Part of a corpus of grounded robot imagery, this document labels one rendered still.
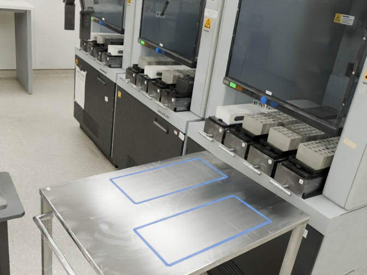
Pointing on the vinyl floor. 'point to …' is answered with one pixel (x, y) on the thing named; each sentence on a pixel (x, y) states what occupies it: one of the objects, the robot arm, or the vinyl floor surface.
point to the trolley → (166, 218)
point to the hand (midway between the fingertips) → (76, 30)
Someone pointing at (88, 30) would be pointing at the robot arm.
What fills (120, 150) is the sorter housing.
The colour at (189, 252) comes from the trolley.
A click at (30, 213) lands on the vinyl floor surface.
